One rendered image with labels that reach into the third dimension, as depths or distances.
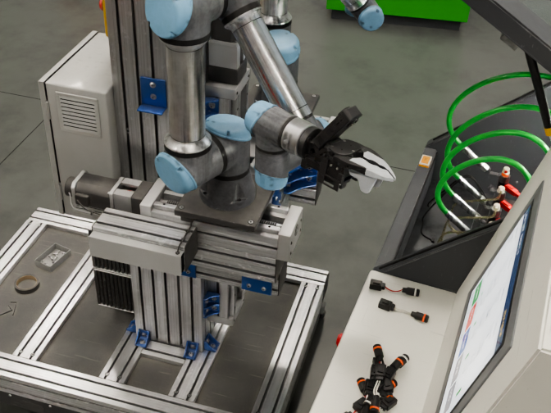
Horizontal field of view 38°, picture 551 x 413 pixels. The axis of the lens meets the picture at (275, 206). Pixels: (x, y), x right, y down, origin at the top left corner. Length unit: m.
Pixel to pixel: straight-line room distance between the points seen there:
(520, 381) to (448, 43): 4.43
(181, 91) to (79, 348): 1.33
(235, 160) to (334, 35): 3.47
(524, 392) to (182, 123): 1.03
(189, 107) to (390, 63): 3.39
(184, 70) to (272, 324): 1.38
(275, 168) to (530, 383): 0.78
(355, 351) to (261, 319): 1.16
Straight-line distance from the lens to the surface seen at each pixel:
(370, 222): 3.78
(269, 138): 1.68
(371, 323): 1.92
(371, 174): 1.55
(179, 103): 1.85
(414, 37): 5.52
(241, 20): 1.81
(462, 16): 5.61
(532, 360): 1.16
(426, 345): 1.89
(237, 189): 2.09
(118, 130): 2.35
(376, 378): 1.75
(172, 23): 1.72
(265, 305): 3.02
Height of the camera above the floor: 2.34
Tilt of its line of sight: 38 degrees down
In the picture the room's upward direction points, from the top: 3 degrees clockwise
